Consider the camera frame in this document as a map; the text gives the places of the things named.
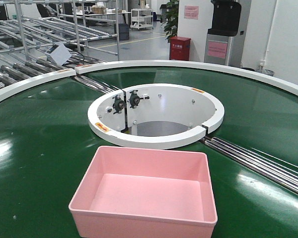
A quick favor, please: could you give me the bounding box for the green circular conveyor belt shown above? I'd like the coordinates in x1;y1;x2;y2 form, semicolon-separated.
0;66;298;238

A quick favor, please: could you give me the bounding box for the grey water dispenser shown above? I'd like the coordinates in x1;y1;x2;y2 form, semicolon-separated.
204;0;241;65

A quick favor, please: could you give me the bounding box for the green potted plant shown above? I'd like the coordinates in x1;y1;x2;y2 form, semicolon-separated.
160;0;179;43

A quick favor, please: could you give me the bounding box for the white inner conveyor ring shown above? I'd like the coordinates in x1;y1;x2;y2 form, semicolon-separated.
87;83;225;150

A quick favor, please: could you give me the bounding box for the white utility cart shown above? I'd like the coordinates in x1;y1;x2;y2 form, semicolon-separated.
130;8;153;30

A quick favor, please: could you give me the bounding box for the white outer conveyor rim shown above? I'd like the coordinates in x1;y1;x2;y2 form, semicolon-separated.
0;60;298;102

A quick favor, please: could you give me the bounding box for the red fire extinguisher cabinet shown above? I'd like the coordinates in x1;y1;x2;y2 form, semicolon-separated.
169;36;191;61

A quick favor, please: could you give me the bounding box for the steel transfer rollers right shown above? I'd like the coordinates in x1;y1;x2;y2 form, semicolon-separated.
200;136;298;195

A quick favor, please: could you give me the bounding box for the white control box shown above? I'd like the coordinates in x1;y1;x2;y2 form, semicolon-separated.
46;43;72;66

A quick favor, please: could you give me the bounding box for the pink plastic bin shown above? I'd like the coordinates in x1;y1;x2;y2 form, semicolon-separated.
69;146;218;238

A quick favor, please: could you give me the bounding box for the pink wall notice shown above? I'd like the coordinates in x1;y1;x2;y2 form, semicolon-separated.
184;5;199;20

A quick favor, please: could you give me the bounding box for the wire mesh waste basket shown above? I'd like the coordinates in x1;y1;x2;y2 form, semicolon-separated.
263;69;275;76

